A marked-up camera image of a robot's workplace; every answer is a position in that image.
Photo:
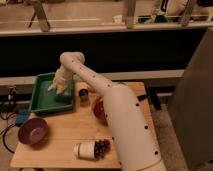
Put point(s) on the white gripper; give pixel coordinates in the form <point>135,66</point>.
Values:
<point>60,80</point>

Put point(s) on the green plastic tray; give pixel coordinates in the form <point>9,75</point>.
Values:
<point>45,101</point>

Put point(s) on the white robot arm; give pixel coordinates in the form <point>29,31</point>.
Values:
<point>136,148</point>

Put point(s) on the orange bowl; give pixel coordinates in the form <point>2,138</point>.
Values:
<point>98,109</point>

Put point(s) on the blue box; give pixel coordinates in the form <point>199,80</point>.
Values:
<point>21,117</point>

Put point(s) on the purple bowl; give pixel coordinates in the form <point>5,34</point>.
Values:
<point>33,131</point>

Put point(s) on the white cup on side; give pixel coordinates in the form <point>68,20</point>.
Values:
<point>84,150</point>

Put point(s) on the dark grapes bunch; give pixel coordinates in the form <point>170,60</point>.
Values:
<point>101,148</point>

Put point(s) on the grey cabinet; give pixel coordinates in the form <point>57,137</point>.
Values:
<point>191,107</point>

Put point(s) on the black handled tool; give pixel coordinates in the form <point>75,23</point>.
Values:
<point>142,97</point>

